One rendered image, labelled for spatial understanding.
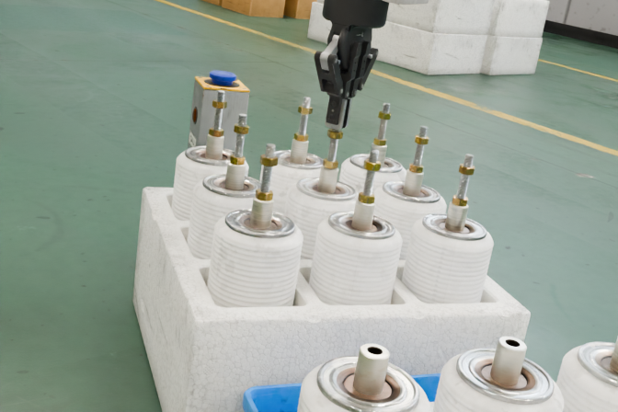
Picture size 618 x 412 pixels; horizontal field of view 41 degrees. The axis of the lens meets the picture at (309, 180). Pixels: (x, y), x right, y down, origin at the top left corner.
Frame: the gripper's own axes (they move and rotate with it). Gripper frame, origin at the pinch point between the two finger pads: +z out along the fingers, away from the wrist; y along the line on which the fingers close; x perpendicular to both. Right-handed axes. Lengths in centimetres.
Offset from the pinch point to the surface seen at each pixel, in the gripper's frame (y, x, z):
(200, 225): 13.1, -9.1, 14.2
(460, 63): -272, -71, 32
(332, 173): 0.7, 0.9, 7.4
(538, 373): 27.0, 33.5, 9.6
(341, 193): 0.1, 2.3, 9.8
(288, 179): -3.4, -7.2, 11.5
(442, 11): -256, -78, 9
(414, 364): 9.1, 18.3, 23.2
